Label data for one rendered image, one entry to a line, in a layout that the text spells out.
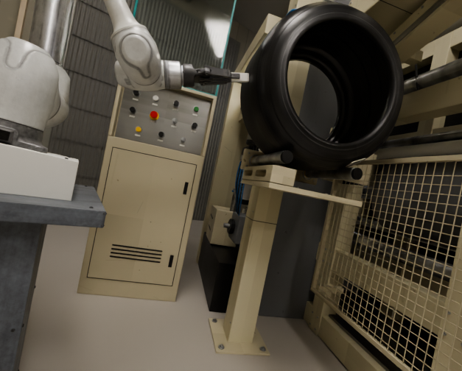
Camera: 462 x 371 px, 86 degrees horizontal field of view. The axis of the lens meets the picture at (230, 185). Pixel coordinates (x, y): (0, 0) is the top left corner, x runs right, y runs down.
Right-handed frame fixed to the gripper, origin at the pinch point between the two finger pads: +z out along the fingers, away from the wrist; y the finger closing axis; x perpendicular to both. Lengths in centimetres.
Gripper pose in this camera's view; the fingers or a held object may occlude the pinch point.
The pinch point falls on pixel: (239, 77)
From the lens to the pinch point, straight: 98.0
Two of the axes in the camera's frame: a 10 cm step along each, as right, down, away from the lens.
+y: -2.2, -0.5, 9.8
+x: 0.5, 10.0, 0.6
